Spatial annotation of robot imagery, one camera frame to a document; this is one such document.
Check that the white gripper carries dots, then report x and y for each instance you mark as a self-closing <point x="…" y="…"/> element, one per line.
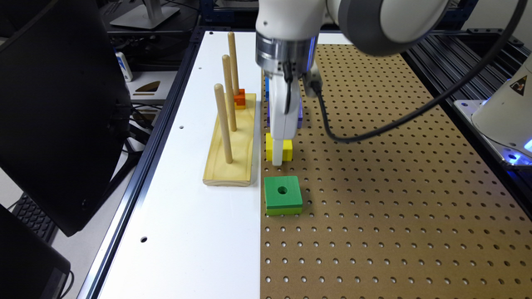
<point x="284" y="105"/>

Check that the black keyboard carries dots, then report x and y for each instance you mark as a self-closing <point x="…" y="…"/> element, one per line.
<point x="29" y="213"/>

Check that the brown pegboard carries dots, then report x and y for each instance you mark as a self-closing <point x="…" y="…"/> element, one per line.
<point x="414" y="213"/>

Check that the black computer monitor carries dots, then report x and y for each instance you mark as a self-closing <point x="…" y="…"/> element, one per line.
<point x="65" y="107"/>

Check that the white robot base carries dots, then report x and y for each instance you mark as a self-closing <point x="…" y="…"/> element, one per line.
<point x="504" y="119"/>

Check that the yellow wooden block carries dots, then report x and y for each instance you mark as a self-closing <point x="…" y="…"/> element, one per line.
<point x="287" y="148"/>

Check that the orange wooden block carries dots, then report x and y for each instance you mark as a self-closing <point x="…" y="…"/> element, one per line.
<point x="240" y="100"/>

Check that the white blue small device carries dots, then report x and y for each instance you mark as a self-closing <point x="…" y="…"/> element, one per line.
<point x="125" y="68"/>

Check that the back wooden peg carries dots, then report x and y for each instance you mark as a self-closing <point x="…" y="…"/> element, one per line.
<point x="233" y="63"/>

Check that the wooden peg base board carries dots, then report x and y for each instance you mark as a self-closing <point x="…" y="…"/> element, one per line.
<point x="217" y="171"/>

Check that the front wooden peg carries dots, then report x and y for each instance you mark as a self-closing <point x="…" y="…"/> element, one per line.
<point x="223" y="122"/>

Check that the wooden peg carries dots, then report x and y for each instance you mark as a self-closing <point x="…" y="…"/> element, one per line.
<point x="229" y="92"/>
<point x="233" y="63"/>
<point x="223" y="122"/>

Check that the green wooden block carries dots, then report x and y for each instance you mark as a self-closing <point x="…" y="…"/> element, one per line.
<point x="282" y="195"/>

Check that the silver monitor stand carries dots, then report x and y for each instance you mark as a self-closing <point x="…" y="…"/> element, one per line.
<point x="148" y="15"/>

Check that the middle wooden peg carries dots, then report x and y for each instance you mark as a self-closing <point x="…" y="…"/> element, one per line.
<point x="229" y="92"/>

